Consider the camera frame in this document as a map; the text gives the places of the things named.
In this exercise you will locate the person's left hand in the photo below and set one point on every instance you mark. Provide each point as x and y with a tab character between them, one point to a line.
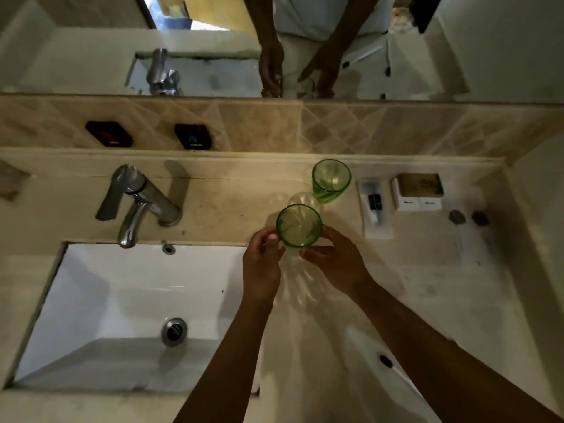
262	268

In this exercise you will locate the person's right hand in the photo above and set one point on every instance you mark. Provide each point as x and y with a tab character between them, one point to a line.
341	264

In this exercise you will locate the green glass cup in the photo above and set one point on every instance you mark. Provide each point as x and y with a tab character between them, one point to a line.
299	225
331	180

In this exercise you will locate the clear packet with black label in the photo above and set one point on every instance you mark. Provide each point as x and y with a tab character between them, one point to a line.
375	207

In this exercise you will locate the white hotel box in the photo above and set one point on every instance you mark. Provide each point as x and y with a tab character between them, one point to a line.
405	202
430	203

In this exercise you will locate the white toothbrush black bristles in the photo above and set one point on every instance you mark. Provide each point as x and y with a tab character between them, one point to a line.
387	362

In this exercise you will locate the brown soap box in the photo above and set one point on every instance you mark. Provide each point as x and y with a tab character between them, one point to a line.
421	185

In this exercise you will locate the clear packet with round sticker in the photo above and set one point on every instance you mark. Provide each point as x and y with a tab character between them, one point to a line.
480	218
457	217

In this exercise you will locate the white sink basin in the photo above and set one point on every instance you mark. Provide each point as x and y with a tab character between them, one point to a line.
110	295

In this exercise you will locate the person's left forearm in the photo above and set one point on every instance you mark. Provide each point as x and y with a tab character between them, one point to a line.
229	365

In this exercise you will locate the person's right forearm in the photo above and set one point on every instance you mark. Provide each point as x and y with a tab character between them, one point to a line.
440	356

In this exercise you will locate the chrome faucet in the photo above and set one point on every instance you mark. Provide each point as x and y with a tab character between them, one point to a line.
145	198

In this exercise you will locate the black wall switch blue mark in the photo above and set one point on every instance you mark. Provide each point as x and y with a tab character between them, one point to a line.
193	136

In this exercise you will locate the black wall switch red mark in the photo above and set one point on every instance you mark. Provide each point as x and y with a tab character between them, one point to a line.
109	134

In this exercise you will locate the wall mirror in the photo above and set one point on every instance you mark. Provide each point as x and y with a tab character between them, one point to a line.
88	48

